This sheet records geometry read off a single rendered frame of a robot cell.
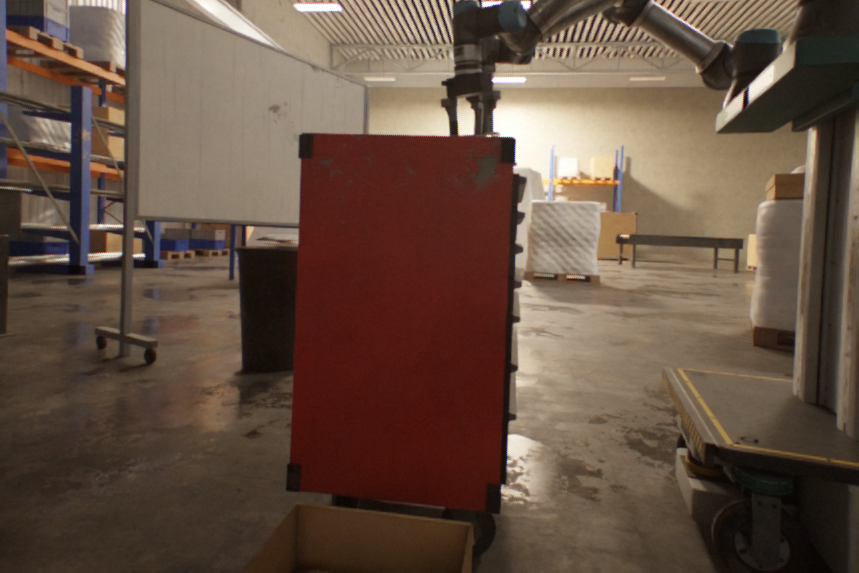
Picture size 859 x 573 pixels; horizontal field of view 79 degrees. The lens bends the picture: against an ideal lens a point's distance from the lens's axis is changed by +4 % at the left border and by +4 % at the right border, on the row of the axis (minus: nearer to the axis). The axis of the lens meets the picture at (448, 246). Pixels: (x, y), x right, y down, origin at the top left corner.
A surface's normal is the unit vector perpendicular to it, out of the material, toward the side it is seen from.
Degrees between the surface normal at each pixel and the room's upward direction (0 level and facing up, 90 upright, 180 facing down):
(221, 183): 90
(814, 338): 90
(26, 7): 90
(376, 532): 90
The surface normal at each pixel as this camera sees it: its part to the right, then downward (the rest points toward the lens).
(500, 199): -0.13, 0.02
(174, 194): 0.85, 0.05
